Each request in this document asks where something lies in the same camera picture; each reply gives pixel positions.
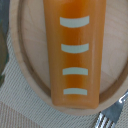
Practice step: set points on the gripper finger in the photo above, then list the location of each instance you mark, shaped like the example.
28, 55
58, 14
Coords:
4, 56

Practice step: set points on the woven beige placemat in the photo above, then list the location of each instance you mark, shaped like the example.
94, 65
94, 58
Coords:
20, 107

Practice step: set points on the round wooden plate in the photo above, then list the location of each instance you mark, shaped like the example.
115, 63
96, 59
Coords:
27, 28

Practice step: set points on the fork with wooden handle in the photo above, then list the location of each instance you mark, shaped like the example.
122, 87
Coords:
110, 116

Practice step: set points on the orange toy bread loaf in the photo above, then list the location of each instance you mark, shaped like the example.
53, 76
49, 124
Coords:
75, 30

